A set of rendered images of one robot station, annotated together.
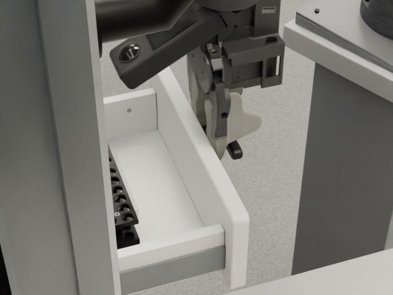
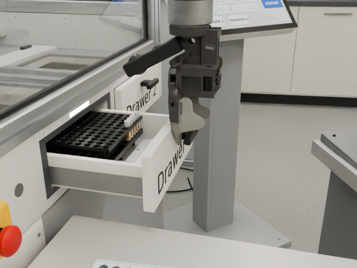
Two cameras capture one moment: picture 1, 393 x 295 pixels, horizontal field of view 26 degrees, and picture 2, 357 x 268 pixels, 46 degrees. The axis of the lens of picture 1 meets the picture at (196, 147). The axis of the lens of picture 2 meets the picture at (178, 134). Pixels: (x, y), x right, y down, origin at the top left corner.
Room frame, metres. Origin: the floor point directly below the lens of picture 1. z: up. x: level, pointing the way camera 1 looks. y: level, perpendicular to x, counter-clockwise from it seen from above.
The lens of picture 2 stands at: (0.11, -0.41, 1.21)
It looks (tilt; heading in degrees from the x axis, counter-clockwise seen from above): 23 degrees down; 34
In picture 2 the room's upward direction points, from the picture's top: straight up
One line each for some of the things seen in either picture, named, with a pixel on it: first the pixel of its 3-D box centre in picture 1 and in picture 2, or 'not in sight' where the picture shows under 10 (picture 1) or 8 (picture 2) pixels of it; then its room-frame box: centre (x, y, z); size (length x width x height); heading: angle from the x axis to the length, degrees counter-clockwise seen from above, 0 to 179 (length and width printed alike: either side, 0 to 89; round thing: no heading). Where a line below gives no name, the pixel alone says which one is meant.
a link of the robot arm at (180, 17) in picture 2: not in sight; (190, 13); (0.72, -0.03, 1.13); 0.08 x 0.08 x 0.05
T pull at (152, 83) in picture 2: not in sight; (148, 83); (0.96, 0.25, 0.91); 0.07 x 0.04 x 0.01; 19
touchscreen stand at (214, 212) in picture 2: not in sight; (222, 134); (1.60, 0.35, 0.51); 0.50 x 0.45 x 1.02; 65
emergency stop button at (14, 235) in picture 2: not in sight; (5, 240); (0.36, 0.02, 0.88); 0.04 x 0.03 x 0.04; 19
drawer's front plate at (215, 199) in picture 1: (193, 164); (171, 148); (0.71, 0.00, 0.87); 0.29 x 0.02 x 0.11; 19
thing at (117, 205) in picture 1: (107, 168); (122, 132); (0.68, 0.10, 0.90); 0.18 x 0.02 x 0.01; 19
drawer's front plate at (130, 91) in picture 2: not in sight; (139, 94); (0.95, 0.27, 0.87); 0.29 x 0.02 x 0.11; 19
